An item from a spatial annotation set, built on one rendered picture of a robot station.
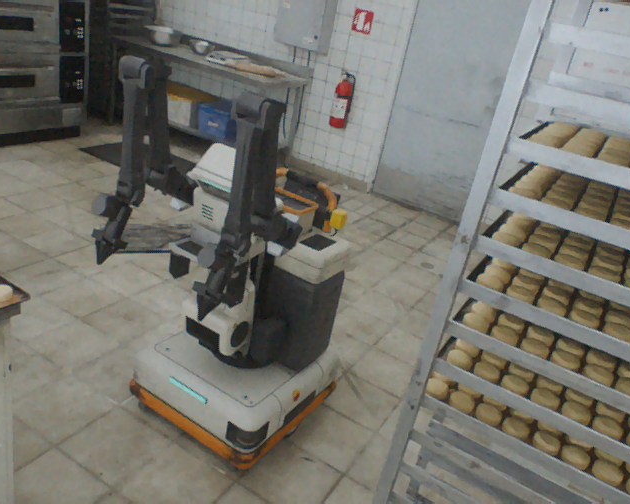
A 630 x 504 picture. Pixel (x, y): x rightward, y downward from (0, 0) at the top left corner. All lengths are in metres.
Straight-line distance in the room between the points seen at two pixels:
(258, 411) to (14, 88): 3.88
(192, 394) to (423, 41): 3.88
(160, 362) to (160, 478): 0.42
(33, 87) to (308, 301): 3.83
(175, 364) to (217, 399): 0.24
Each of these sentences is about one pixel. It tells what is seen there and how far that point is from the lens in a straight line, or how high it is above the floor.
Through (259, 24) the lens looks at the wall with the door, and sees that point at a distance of 6.08.
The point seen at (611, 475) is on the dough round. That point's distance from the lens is 1.27.
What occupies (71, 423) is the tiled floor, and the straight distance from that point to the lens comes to 2.51.
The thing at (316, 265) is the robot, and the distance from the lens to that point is 2.10.
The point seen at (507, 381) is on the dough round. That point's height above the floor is 1.06.
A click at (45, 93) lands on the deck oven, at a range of 5.58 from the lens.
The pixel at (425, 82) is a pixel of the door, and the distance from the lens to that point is 5.31.
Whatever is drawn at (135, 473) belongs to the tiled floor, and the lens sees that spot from 2.31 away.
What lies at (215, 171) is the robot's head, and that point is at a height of 1.10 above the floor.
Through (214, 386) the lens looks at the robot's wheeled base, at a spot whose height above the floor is 0.28.
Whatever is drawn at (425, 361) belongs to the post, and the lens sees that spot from 1.16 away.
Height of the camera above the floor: 1.68
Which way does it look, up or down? 24 degrees down
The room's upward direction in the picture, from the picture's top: 12 degrees clockwise
